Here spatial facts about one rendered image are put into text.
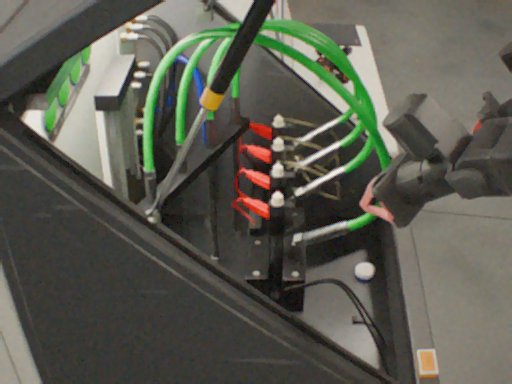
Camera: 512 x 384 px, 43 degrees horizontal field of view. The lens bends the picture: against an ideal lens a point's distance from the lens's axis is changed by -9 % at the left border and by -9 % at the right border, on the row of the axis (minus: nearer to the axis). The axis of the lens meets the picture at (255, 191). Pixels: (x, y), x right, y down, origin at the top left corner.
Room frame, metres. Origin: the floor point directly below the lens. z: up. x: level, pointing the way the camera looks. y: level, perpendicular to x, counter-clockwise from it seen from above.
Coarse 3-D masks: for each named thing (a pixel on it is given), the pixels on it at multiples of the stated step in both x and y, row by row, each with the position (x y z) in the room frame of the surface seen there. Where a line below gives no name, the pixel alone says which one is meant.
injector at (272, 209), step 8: (272, 208) 0.88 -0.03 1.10; (280, 208) 0.88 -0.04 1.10; (272, 216) 0.88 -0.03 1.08; (280, 216) 0.88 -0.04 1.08; (272, 224) 0.88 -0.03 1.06; (280, 224) 0.88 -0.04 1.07; (296, 224) 0.90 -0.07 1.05; (272, 232) 0.88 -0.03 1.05; (280, 232) 0.88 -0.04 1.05; (288, 232) 0.89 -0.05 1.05; (272, 240) 0.89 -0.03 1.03; (280, 240) 0.89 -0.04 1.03; (272, 248) 0.89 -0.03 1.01; (280, 248) 0.89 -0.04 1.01; (272, 256) 0.89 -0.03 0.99; (280, 256) 0.89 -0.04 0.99; (272, 264) 0.89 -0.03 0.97; (280, 264) 0.89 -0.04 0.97; (272, 272) 0.89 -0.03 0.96; (280, 272) 0.89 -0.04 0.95; (272, 280) 0.89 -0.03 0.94; (280, 280) 0.89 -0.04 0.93; (272, 288) 0.89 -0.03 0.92; (272, 296) 0.89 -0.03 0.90
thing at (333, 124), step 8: (296, 24) 1.13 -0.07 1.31; (304, 24) 1.13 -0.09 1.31; (320, 32) 1.13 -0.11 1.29; (328, 40) 1.13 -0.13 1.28; (336, 48) 1.13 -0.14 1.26; (344, 56) 1.13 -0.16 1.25; (352, 64) 1.13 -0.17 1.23; (232, 88) 1.13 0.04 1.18; (232, 96) 1.13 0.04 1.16; (232, 104) 1.13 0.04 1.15; (232, 112) 1.13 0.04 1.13; (352, 112) 1.12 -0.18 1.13; (232, 120) 1.13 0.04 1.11; (240, 120) 1.14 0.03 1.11; (336, 120) 1.13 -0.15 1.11; (344, 120) 1.12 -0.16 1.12; (320, 128) 1.13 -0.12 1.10; (328, 128) 1.12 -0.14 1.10; (336, 128) 1.13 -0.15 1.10; (304, 136) 1.13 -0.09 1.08; (312, 136) 1.12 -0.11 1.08; (320, 136) 1.12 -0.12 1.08; (296, 144) 1.12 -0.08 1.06
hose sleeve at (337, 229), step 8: (336, 224) 0.77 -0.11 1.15; (344, 224) 0.76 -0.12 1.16; (304, 232) 0.80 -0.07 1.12; (312, 232) 0.78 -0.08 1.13; (320, 232) 0.78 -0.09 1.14; (328, 232) 0.77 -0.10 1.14; (336, 232) 0.76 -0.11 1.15; (344, 232) 0.76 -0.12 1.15; (304, 240) 0.78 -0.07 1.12; (312, 240) 0.78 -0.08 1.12; (320, 240) 0.77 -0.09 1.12
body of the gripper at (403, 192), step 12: (408, 156) 0.74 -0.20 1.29; (396, 168) 0.72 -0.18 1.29; (408, 168) 0.69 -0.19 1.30; (420, 168) 0.67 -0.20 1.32; (384, 180) 0.70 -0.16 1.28; (396, 180) 0.70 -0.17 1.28; (408, 180) 0.68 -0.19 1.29; (420, 180) 0.67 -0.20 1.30; (372, 192) 0.69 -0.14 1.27; (384, 192) 0.68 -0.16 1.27; (396, 192) 0.69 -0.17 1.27; (408, 192) 0.68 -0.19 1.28; (420, 192) 0.66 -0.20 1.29; (384, 204) 0.68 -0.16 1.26; (396, 204) 0.68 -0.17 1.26; (408, 204) 0.68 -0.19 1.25; (420, 204) 0.68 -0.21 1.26; (396, 216) 0.67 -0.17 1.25; (408, 216) 0.67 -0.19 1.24
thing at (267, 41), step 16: (208, 32) 0.85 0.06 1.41; (224, 32) 0.84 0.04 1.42; (176, 48) 0.87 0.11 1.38; (272, 48) 0.81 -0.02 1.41; (288, 48) 0.80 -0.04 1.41; (160, 64) 0.88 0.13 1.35; (304, 64) 0.79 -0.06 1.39; (160, 80) 0.88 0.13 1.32; (336, 80) 0.78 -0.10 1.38; (352, 96) 0.77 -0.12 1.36; (144, 128) 0.90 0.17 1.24; (368, 128) 0.75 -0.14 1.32; (144, 144) 0.90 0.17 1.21; (384, 144) 0.75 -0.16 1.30; (384, 160) 0.74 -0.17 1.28; (352, 224) 0.76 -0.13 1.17
